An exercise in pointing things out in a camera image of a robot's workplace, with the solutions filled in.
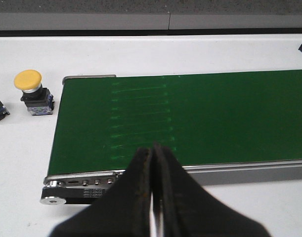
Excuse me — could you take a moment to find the green conveyor belt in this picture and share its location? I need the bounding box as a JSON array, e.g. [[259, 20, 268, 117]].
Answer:
[[48, 69, 302, 176]]

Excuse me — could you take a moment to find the grey speckled stone counter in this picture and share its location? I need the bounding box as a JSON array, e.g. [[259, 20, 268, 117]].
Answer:
[[0, 0, 302, 31]]

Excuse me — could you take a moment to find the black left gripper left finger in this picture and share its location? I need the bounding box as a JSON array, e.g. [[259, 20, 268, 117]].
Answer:
[[50, 148, 151, 237]]

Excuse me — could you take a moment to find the black conveyor drive belt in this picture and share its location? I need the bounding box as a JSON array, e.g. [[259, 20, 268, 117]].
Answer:
[[40, 187, 108, 205]]

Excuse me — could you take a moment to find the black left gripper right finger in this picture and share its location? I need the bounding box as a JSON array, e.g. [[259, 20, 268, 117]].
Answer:
[[153, 143, 270, 237]]

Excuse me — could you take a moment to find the aluminium conveyor frame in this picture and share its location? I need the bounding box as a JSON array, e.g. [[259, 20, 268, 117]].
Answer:
[[39, 74, 302, 205]]

